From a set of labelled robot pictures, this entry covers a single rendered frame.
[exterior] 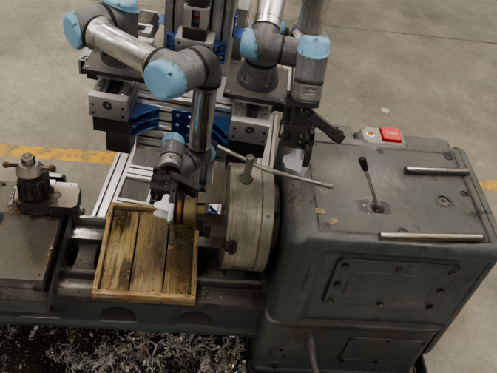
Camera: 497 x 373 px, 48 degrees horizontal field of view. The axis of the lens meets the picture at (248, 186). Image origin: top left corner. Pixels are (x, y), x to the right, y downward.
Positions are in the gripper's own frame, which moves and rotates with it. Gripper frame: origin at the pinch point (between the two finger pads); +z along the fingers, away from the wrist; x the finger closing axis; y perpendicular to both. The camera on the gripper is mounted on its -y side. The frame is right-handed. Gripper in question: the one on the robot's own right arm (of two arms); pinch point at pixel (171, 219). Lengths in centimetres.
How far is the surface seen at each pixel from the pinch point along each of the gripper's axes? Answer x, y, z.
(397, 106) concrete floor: -108, -151, -221
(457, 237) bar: 19, -74, 15
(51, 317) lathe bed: -37, 35, 12
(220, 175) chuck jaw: 9.5, -13.1, -10.1
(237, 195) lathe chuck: 14.6, -17.4, 2.4
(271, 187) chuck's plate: 15.5, -26.5, -1.0
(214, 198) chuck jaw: 4.6, -12.0, -5.3
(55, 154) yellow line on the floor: -108, 74, -138
